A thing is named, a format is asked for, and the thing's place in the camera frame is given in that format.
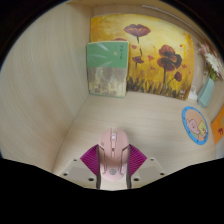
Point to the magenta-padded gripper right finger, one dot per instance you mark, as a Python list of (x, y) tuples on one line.
[(137, 161)]

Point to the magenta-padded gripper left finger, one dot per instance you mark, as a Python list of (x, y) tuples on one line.
[(88, 161)]

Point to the pink computer mouse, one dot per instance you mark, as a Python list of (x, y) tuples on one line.
[(113, 156)]

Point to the round blue-rimmed cartoon mouse pad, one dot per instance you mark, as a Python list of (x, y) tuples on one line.
[(195, 125)]

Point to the pale green faceted vase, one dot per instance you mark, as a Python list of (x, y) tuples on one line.
[(205, 93)]

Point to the green covered book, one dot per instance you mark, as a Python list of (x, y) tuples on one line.
[(106, 66)]

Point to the pink and white flower bouquet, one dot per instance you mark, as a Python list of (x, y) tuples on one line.
[(213, 61)]

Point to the yellow poppy flower painting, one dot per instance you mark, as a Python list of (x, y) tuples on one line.
[(150, 36)]

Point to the white light bar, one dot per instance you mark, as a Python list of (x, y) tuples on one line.
[(161, 11)]

